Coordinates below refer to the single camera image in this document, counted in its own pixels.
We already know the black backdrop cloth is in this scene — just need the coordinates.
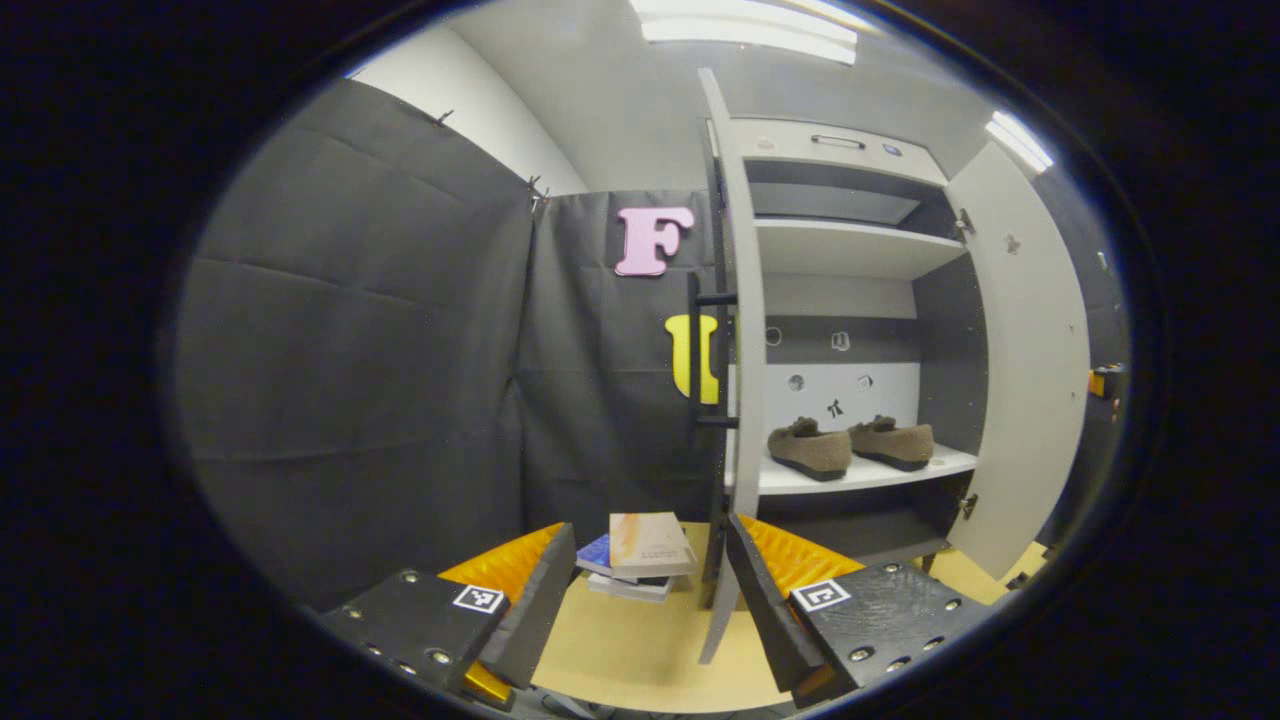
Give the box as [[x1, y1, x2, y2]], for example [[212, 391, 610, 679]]
[[175, 78, 726, 613], [1035, 165, 1133, 551]]

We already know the small ceiling light panel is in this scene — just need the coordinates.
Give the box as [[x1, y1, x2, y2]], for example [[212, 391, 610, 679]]
[[985, 110, 1054, 173]]

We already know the large ceiling light panel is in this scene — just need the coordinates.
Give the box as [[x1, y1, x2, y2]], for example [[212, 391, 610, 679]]
[[630, 0, 859, 66]]

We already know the brown fuzzy shoe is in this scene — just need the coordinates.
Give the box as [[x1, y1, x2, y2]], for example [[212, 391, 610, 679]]
[[848, 414, 936, 473], [767, 416, 854, 483]]

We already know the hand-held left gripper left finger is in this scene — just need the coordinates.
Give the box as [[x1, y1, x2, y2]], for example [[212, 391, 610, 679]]
[[322, 522, 579, 701]]

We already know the beige cover book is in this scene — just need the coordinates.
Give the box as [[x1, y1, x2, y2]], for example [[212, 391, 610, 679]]
[[608, 512, 698, 579]]

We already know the grey shoe cabinet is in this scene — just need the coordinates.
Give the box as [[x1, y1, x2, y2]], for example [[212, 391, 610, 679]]
[[705, 115, 981, 576]]

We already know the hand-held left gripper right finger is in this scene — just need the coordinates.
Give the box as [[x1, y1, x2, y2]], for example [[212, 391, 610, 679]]
[[727, 513, 996, 709]]

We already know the grey shoe cabinet door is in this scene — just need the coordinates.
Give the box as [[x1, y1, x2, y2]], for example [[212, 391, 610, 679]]
[[945, 140, 1093, 583], [686, 68, 769, 666]]

